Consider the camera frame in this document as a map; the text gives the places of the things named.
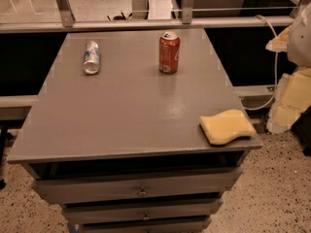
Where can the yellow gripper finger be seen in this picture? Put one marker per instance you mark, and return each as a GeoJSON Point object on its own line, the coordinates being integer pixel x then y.
{"type": "Point", "coordinates": [292, 99]}
{"type": "Point", "coordinates": [280, 42]}

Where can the red coke can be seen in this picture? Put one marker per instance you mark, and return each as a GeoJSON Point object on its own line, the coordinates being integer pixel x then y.
{"type": "Point", "coordinates": [169, 45]}

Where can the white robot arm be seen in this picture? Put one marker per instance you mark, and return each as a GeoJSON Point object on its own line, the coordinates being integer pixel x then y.
{"type": "Point", "coordinates": [299, 43]}

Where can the silver blue soda can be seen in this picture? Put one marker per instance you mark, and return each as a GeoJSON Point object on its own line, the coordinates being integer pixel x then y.
{"type": "Point", "coordinates": [92, 58]}

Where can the yellow sponge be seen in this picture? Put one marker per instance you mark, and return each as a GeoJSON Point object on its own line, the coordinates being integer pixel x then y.
{"type": "Point", "coordinates": [226, 127]}

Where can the bottom grey drawer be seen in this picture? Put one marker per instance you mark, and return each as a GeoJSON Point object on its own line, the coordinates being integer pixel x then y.
{"type": "Point", "coordinates": [192, 224]}

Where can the grey drawer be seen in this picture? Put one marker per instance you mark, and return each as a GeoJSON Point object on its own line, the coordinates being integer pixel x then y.
{"type": "Point", "coordinates": [143, 211]}
{"type": "Point", "coordinates": [192, 224]}
{"type": "Point", "coordinates": [148, 185]}

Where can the grey drawer cabinet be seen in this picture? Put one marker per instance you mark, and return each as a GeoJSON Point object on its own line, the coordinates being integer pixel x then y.
{"type": "Point", "coordinates": [130, 118]}

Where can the top grey drawer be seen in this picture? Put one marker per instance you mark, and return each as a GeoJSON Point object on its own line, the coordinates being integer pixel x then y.
{"type": "Point", "coordinates": [148, 185]}

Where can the middle grey drawer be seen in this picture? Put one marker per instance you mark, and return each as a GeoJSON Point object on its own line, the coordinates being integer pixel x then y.
{"type": "Point", "coordinates": [143, 211]}

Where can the metal window railing frame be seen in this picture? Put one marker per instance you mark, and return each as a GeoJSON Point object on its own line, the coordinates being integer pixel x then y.
{"type": "Point", "coordinates": [21, 16]}

